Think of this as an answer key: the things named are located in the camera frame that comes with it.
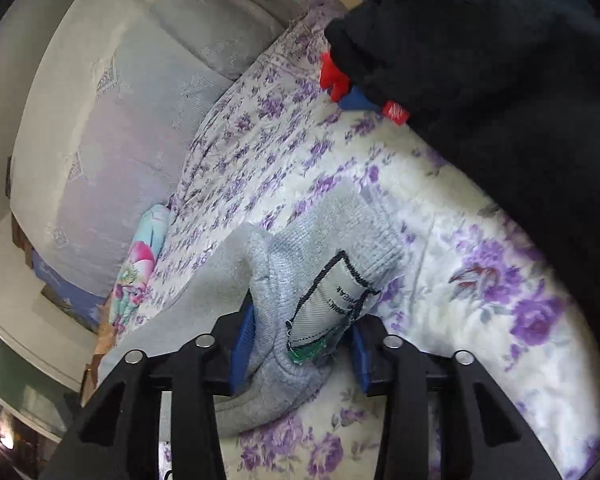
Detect grey sweatpants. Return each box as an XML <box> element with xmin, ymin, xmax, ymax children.
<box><xmin>98</xmin><ymin>181</ymin><xmax>404</xmax><ymax>438</ymax></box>

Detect green window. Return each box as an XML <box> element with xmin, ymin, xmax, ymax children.
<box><xmin>0</xmin><ymin>325</ymin><xmax>81</xmax><ymax>443</ymax></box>

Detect blue patterned cloth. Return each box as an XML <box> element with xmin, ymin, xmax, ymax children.
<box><xmin>32</xmin><ymin>250</ymin><xmax>106</xmax><ymax>333</ymax></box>

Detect purple floral bedspread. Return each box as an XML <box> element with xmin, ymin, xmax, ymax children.
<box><xmin>99</xmin><ymin>1</ymin><xmax>600</xmax><ymax>479</ymax></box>

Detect folded turquoise floral blanket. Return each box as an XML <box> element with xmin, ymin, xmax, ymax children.
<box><xmin>108</xmin><ymin>204</ymin><xmax>171</xmax><ymax>335</ymax></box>

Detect blue garment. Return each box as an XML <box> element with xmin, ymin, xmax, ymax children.
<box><xmin>338</xmin><ymin>86</ymin><xmax>382</xmax><ymax>114</ymax></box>

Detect black garment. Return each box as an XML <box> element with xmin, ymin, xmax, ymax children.
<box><xmin>325</xmin><ymin>0</ymin><xmax>600</xmax><ymax>347</ymax></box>

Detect white lace headboard cover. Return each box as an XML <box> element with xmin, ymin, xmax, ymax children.
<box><xmin>10</xmin><ymin>0</ymin><xmax>309</xmax><ymax>296</ymax></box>

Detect red garment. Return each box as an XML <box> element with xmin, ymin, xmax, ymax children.
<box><xmin>320</xmin><ymin>51</ymin><xmax>351</xmax><ymax>103</ymax></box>

